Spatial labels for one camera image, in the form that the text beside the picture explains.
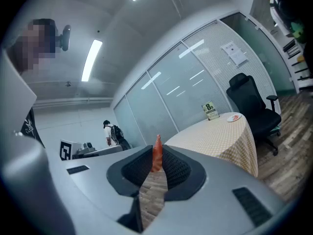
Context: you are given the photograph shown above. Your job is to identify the white plate with red food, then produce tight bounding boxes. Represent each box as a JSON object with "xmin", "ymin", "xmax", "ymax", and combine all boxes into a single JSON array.
[{"xmin": 226, "ymin": 113, "xmax": 243, "ymax": 122}]

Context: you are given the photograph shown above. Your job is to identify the yellow checked tablecloth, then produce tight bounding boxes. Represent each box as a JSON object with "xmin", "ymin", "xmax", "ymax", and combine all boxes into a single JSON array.
[{"xmin": 164, "ymin": 112, "xmax": 259, "ymax": 178}]

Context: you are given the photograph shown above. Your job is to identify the green and black backpack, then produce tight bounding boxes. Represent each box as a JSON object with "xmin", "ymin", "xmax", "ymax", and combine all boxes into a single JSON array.
[{"xmin": 275, "ymin": 0, "xmax": 306, "ymax": 44}]

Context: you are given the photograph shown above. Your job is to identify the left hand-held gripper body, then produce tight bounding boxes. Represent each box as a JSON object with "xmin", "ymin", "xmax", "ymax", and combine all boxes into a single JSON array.
[{"xmin": 59, "ymin": 139, "xmax": 123, "ymax": 161}]

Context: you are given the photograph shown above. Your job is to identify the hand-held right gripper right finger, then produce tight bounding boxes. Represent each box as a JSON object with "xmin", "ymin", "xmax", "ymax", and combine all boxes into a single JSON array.
[{"xmin": 146, "ymin": 144, "xmax": 287, "ymax": 235}]

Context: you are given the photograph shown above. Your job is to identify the person's head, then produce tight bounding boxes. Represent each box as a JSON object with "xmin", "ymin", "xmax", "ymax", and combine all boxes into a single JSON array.
[{"xmin": 6, "ymin": 18, "xmax": 58, "ymax": 75}]

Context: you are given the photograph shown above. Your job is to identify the storage shelf rack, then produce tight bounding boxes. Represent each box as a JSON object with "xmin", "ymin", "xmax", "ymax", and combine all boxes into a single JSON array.
[{"xmin": 282, "ymin": 39, "xmax": 313, "ymax": 92}]

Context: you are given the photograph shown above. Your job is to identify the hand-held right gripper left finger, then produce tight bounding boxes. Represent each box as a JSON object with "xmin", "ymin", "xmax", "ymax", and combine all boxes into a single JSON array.
[{"xmin": 47, "ymin": 144, "xmax": 155, "ymax": 234}]

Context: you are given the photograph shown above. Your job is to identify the black head-mounted camera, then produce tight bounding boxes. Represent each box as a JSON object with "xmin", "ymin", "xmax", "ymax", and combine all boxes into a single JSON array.
[{"xmin": 55, "ymin": 24, "xmax": 72, "ymax": 52}]

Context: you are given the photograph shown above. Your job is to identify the black star print t-shirt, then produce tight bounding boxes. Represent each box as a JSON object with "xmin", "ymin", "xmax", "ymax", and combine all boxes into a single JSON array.
[{"xmin": 20, "ymin": 108, "xmax": 46, "ymax": 148}]

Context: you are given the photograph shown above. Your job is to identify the white paper notice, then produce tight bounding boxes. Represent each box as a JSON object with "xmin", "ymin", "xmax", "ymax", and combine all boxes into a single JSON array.
[{"xmin": 221, "ymin": 41, "xmax": 249, "ymax": 67}]

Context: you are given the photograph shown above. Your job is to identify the black office chair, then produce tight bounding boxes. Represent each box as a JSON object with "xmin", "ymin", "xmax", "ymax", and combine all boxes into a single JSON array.
[{"xmin": 226, "ymin": 72, "xmax": 282, "ymax": 156}]

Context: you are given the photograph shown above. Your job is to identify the black round backpack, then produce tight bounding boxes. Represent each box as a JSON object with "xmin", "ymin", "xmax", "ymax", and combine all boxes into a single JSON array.
[{"xmin": 110, "ymin": 124, "xmax": 124, "ymax": 141}]

